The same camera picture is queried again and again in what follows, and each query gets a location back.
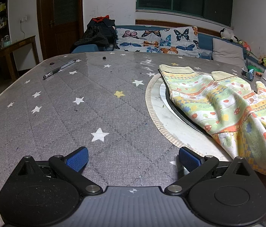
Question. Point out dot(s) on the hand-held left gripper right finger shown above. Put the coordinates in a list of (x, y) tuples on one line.
[(189, 159)]

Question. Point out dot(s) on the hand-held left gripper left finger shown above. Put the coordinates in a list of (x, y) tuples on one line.
[(77, 159)]

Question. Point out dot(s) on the patterned children's pants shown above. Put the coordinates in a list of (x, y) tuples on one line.
[(218, 104)]

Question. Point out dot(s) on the grey star tablecloth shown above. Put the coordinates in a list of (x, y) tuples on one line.
[(76, 123)]

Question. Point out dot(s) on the black pen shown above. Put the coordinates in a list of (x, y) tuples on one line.
[(58, 69)]

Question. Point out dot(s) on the green plastic item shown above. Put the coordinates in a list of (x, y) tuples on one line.
[(253, 67)]

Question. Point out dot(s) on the grey pillow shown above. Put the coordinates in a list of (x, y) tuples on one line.
[(227, 50)]

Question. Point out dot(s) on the blue sofa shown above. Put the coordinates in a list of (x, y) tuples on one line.
[(205, 40)]

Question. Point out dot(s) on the butterfly print pillow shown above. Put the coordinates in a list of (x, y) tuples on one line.
[(156, 37)]

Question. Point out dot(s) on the pink plush toy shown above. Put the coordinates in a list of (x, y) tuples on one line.
[(244, 45)]

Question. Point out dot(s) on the black white plush toy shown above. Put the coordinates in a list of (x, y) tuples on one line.
[(226, 35)]

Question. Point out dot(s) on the wooden side table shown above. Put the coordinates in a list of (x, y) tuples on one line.
[(10, 46)]

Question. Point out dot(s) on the brown wooden door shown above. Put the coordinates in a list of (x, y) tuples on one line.
[(62, 28)]

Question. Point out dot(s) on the glass jar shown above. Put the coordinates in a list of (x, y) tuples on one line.
[(5, 41)]

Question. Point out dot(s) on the white wall socket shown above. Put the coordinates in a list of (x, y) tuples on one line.
[(23, 19)]

